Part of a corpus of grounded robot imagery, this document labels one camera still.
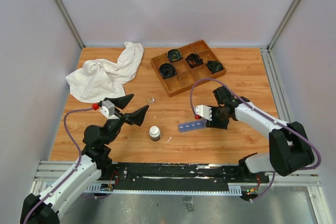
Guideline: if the gold jar lid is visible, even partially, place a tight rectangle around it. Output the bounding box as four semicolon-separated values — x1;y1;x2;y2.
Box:
148;97;155;104

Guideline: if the wooden compartment tray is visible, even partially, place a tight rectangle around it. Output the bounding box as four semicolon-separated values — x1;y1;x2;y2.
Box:
151;40;226;98

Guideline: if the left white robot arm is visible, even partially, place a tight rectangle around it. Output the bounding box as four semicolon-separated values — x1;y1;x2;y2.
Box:
19;94;149;223

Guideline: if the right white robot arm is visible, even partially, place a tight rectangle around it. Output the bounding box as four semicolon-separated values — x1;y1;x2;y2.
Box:
206;87;315;182

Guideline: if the rolled belt right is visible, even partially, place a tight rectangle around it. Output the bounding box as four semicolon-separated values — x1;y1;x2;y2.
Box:
206;60;224;74

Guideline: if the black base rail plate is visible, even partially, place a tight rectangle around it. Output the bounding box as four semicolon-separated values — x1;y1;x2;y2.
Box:
98;163;269;191

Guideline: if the white crumpled cloth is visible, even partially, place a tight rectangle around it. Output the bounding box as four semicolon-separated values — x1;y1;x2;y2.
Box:
66;41;144;103

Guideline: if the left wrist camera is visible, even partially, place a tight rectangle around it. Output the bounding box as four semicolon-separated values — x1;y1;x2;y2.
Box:
99;100;118;120

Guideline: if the rolled belt middle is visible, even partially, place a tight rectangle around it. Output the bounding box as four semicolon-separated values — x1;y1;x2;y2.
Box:
185;54;203;68

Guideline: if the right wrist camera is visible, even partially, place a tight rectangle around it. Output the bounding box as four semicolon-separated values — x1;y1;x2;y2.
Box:
194;104;212;121

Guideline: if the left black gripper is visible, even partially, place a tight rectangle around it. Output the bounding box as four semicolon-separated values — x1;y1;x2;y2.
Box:
103;94;149;145

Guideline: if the purple cable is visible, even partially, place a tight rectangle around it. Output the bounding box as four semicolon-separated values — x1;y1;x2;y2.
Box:
189;78;322;204
22;103;102;224

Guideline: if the blue weekly pill organizer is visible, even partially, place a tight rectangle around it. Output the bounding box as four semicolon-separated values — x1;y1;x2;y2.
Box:
178;120;206;133

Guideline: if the white cap dark bottle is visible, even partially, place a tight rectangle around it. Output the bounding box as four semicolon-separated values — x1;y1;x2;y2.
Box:
149;126;161;142

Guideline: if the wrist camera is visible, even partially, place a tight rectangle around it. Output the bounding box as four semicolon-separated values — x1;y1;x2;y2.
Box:
194;104;212;121
99;100;118;120

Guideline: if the rolled belt back left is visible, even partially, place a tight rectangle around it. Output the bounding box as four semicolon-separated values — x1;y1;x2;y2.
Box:
166;49;183;63

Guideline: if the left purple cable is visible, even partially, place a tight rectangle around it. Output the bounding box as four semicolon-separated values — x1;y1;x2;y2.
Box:
22;103;102;224

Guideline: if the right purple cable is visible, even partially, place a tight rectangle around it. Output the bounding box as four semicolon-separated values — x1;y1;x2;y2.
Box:
189;78;322;204

